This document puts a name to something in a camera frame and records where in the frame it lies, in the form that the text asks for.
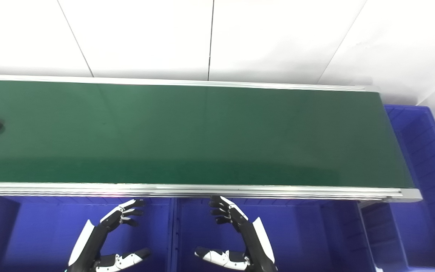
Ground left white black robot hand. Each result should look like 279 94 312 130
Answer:
66 199 152 272

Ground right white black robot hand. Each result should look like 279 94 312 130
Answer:
194 196 278 272

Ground blue plastic bin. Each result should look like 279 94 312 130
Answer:
0 196 173 272
171 197 363 272
360 105 435 272

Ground green conveyor belt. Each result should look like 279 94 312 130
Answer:
0 80 415 189
0 74 423 203

